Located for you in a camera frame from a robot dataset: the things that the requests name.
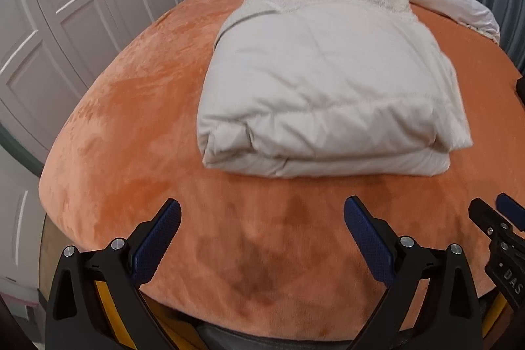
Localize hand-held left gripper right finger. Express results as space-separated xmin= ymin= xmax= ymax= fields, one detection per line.
xmin=344 ymin=195 xmax=487 ymax=350

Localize white wardrobe doors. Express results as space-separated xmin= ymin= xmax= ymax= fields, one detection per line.
xmin=0 ymin=0 xmax=194 ymax=293

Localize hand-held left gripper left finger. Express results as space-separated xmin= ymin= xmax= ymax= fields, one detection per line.
xmin=46 ymin=198 xmax=182 ymax=350

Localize white duvet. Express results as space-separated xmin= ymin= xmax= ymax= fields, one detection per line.
xmin=196 ymin=0 xmax=473 ymax=179

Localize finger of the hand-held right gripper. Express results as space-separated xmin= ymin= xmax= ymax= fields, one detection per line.
xmin=468 ymin=197 xmax=514 ymax=241
xmin=495 ymin=192 xmax=525 ymax=233

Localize orange plush blanket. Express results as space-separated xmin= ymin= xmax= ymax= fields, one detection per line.
xmin=39 ymin=0 xmax=525 ymax=334

